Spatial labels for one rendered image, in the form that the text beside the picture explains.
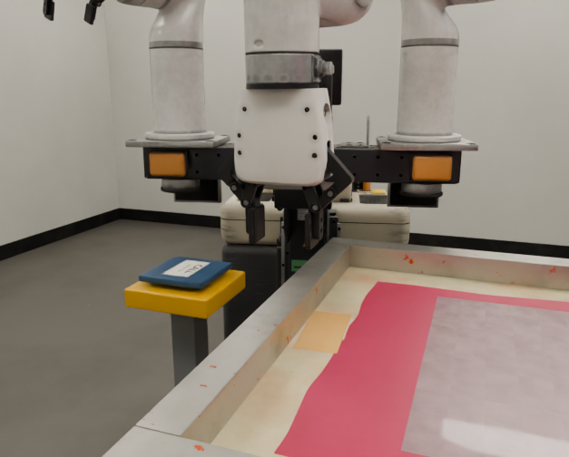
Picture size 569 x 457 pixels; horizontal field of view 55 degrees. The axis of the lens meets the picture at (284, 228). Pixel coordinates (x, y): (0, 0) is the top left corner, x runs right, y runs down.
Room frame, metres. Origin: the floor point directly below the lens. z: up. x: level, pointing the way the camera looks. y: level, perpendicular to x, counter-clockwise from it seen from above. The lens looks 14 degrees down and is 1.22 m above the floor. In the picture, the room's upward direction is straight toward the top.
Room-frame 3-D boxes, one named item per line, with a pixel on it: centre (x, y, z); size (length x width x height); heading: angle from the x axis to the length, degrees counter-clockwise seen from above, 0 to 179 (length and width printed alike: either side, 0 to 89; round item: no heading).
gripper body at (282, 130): (0.58, 0.00, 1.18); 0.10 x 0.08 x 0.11; 70
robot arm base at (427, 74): (0.98, -0.25, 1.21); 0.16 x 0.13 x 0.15; 174
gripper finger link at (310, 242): (0.56, -0.04, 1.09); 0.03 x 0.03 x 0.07; 70
